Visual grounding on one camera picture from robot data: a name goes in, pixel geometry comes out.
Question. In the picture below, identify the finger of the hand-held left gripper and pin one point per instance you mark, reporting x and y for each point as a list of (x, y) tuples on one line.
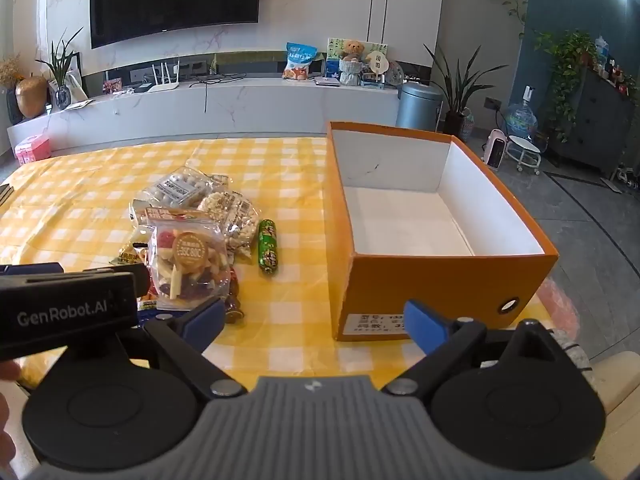
[(30, 269), (141, 280)]

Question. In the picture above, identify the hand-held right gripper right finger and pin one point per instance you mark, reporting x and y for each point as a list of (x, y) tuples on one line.
[(425, 327)]

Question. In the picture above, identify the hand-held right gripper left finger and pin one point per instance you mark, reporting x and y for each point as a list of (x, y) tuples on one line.
[(205, 322)]

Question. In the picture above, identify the small yellow black snack packet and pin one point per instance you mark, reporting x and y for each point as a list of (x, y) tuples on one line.
[(127, 255)]

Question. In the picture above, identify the brown snack packet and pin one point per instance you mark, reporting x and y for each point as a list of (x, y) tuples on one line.
[(234, 310)]

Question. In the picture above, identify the orange cardboard box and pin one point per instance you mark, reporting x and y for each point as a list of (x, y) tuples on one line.
[(430, 280)]

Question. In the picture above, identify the dried fruit mix bag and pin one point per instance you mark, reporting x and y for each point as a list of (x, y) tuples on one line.
[(190, 260)]

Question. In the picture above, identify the green sausage stick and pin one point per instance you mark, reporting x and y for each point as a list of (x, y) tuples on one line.
[(267, 247)]

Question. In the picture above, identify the clear quail egg packet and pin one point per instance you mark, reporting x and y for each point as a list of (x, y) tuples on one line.
[(175, 187)]

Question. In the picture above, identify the white puffed balls packet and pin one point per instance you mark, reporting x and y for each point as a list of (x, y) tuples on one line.
[(232, 220)]

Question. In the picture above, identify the person's left hand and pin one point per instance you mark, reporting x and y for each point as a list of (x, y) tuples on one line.
[(7, 372)]

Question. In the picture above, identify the yellow checked tablecloth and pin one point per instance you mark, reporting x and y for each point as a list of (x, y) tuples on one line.
[(75, 200)]

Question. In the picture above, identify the pink box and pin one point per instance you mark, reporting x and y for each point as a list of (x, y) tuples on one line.
[(32, 150)]

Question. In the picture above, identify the pink plastic bag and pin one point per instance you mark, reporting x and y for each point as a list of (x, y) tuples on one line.
[(562, 310)]

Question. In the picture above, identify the grey knit cloth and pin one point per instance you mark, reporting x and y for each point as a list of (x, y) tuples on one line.
[(575, 355)]

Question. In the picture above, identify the dried flowers in dark vase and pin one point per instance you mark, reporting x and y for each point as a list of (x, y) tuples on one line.
[(12, 107)]

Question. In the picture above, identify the copper vase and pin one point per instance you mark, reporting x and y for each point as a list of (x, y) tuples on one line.
[(31, 97)]

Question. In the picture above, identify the white paper sheet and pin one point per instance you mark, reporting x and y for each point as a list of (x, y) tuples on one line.
[(80, 104)]

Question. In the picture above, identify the green plant in glass vase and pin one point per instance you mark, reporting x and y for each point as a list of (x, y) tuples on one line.
[(62, 96)]

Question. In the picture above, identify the pink space heater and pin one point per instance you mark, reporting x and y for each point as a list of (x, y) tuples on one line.
[(495, 150)]

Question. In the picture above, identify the black set-top box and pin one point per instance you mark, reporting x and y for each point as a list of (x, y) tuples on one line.
[(141, 87)]

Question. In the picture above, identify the white router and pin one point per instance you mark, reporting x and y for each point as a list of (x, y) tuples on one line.
[(164, 86)]

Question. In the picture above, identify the pink printed card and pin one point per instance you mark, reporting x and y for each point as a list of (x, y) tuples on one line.
[(113, 85)]

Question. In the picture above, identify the white marble television cabinet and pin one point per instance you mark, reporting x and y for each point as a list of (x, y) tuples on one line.
[(250, 105)]

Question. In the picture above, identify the striped woven bag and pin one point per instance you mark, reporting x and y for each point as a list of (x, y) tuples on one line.
[(467, 125)]

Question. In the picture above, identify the long-leaf potted plant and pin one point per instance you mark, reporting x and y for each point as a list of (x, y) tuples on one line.
[(454, 122)]

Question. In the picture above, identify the white round wheeled stool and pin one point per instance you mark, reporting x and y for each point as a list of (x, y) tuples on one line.
[(522, 142)]

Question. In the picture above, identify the grey pedal trash can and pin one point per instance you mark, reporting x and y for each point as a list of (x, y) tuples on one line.
[(417, 107)]

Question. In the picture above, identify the blue water bottle with pump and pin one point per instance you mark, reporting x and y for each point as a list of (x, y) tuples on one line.
[(521, 117)]

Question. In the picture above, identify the white floor scale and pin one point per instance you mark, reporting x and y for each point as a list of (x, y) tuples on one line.
[(611, 185)]

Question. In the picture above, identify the small printed box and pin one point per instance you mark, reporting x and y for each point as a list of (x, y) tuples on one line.
[(374, 83)]

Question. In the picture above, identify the patterned round fan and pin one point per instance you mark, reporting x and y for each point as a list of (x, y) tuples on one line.
[(395, 72)]

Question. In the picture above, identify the grey set-top box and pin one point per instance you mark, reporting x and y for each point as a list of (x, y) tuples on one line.
[(327, 82)]

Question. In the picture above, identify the grey drawer cabinet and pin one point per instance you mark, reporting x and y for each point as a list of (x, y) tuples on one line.
[(600, 125)]

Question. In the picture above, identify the plain round paper fan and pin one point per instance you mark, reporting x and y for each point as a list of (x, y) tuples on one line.
[(376, 62)]

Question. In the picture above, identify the blue snack bag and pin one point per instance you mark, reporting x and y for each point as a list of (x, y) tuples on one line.
[(300, 60)]

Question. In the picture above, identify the blue printed box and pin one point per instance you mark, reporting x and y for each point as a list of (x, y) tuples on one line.
[(331, 70)]

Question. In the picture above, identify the teddy bear in white basket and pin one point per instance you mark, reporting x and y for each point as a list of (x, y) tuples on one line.
[(352, 60)]

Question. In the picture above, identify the green picture card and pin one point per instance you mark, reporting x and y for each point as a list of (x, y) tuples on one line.
[(333, 47)]

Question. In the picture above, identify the trailing green pothos plant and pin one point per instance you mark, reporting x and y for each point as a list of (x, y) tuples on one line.
[(567, 60)]

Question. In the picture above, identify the row of small bottles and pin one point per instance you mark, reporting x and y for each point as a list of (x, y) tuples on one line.
[(615, 70)]

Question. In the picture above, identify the wall socket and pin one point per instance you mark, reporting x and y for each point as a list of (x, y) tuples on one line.
[(492, 104)]

